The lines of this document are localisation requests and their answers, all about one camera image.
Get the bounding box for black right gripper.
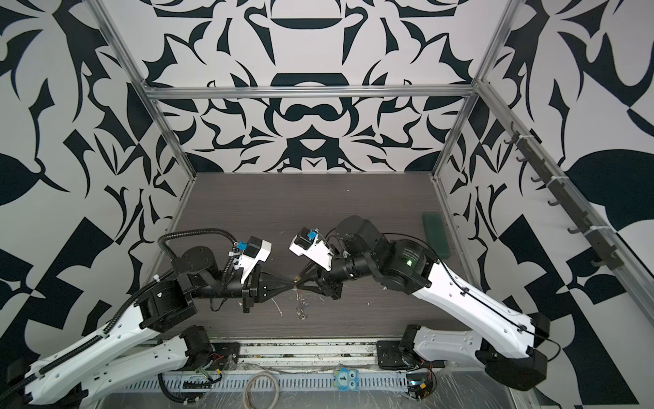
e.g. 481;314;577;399
295;251;383;299

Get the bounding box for green rectangular plastic case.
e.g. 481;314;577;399
422;212;451;260

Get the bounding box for blue monster sticker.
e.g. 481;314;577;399
333;367;359;392

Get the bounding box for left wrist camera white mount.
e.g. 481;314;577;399
230;236;272;284

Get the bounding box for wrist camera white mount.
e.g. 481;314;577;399
230;236;272;284
289;228;335;271

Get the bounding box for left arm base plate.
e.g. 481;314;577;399
182;342;241;371

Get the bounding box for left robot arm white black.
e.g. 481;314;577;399
1;246;295;408

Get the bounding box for white tape roll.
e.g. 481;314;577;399
241;372;281;409

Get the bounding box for metal keyring with keys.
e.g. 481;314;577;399
294;276;309;320

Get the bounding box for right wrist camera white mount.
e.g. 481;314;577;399
289;228;335;271

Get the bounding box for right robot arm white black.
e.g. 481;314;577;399
290;216;551;391

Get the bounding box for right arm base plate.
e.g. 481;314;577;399
376;340;418;371

